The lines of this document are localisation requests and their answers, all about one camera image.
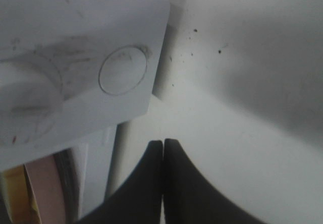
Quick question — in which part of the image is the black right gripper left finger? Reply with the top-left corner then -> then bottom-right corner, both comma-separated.
77,140 -> 163,224

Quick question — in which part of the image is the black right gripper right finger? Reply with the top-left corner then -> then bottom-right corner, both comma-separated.
164,139 -> 250,223

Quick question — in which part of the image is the pink round plate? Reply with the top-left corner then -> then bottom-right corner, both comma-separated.
25,155 -> 66,223

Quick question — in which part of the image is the toast sandwich with filling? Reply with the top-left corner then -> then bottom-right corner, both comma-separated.
1,165 -> 40,223

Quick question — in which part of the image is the round door release button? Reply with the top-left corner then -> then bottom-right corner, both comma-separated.
98,45 -> 148,96

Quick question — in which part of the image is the white timer knob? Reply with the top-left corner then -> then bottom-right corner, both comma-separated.
1,61 -> 63,147

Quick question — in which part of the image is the glass microwave turntable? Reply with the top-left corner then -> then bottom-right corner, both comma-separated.
54,149 -> 79,223

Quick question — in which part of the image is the white microwave oven body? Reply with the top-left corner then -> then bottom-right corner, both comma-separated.
1,0 -> 170,220

